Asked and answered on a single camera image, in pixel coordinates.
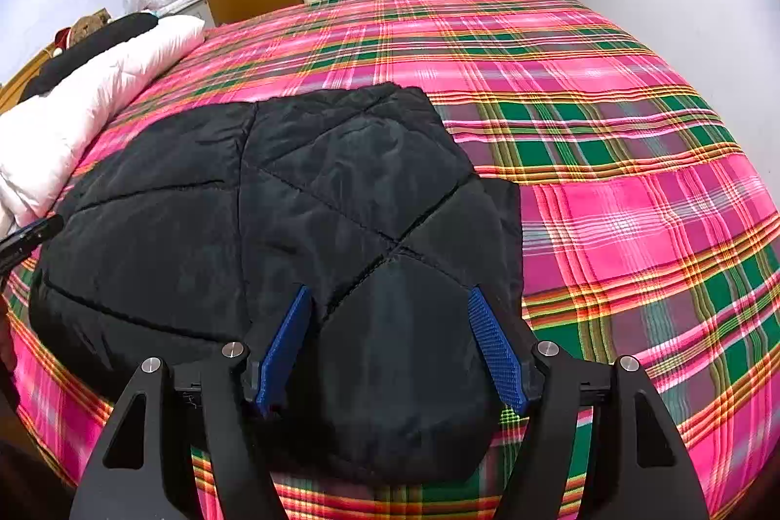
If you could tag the brown plush toy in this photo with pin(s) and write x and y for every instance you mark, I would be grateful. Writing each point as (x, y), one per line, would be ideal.
(82, 26)

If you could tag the pink plaid bed sheet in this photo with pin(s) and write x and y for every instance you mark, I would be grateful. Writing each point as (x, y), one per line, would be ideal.
(609, 130)

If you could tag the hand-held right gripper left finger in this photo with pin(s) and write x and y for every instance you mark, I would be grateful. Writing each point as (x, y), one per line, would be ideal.
(286, 337)

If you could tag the black quilted jacket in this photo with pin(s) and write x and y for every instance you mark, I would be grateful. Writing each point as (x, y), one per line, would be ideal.
(244, 203)

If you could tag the wooden headboard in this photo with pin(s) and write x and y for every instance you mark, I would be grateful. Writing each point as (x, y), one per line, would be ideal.
(18, 84)

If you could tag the black pillow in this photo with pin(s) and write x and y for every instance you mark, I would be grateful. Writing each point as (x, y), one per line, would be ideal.
(91, 42)

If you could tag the white quilt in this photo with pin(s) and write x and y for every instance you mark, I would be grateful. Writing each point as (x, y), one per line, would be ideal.
(73, 112)

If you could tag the white bedside table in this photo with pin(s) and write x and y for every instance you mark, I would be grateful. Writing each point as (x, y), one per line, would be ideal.
(186, 8)

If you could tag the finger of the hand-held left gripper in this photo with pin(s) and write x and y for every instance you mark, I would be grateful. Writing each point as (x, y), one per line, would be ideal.
(27, 240)

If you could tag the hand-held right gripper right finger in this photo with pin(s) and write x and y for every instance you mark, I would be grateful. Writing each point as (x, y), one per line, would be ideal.
(496, 349)

